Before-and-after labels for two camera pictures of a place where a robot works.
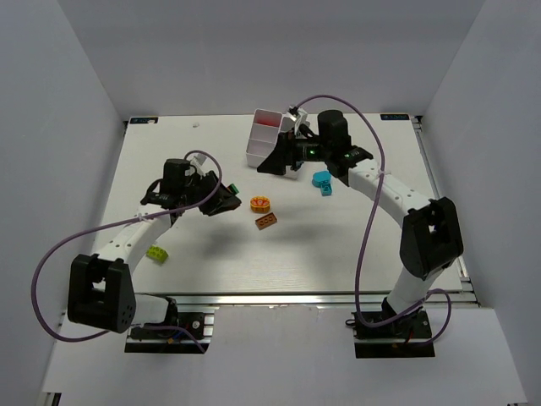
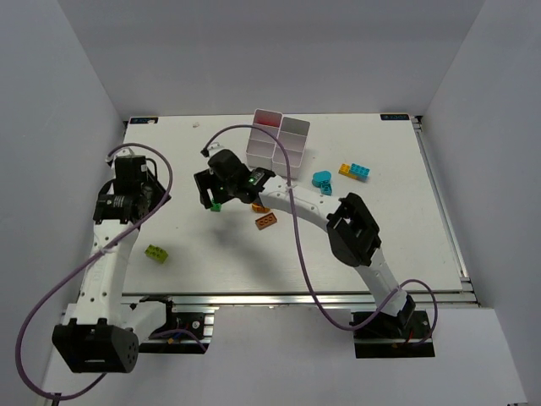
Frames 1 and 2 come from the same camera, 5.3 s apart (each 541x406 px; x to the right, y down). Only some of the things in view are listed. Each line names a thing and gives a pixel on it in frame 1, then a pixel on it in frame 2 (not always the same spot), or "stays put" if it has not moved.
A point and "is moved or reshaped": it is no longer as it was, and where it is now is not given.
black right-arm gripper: [287, 150] -> [204, 188]
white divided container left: [265, 131] stays put
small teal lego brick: [326, 189] stays put
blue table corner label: [395, 117] stays put
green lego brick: [233, 189] is moved or reshaped
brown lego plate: [266, 221] stays put
